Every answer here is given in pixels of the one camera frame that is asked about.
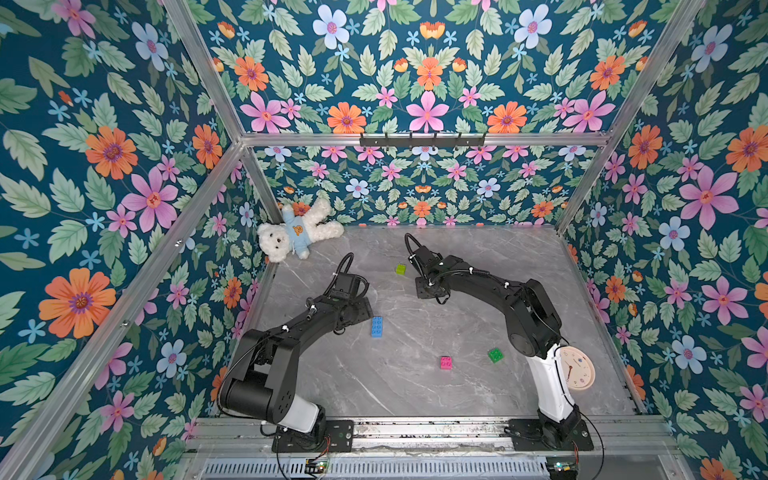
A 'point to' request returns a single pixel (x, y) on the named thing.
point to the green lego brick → (495, 355)
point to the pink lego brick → (446, 363)
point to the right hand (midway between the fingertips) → (433, 285)
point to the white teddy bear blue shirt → (294, 234)
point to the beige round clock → (578, 368)
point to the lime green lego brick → (401, 269)
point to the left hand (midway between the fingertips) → (365, 310)
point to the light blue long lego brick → (377, 326)
